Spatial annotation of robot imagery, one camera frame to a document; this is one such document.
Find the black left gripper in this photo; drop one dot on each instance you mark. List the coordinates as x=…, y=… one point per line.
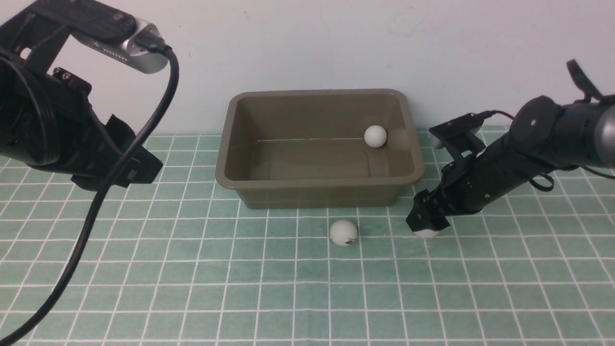
x=89, y=148

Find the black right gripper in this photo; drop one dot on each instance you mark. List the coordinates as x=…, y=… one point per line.
x=463, y=194

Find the marked white ping-pong ball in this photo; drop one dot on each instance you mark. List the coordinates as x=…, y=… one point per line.
x=343, y=232

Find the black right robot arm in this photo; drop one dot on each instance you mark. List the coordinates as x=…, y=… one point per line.
x=543, y=137

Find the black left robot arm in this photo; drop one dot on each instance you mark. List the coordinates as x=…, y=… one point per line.
x=21, y=134

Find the green checkered tablecloth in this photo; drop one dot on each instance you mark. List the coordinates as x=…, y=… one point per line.
x=182, y=262

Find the olive green plastic bin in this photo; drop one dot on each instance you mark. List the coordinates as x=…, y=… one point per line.
x=301, y=149

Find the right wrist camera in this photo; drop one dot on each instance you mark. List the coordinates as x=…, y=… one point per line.
x=458, y=136

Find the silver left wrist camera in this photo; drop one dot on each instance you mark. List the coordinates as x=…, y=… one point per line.
x=36, y=35

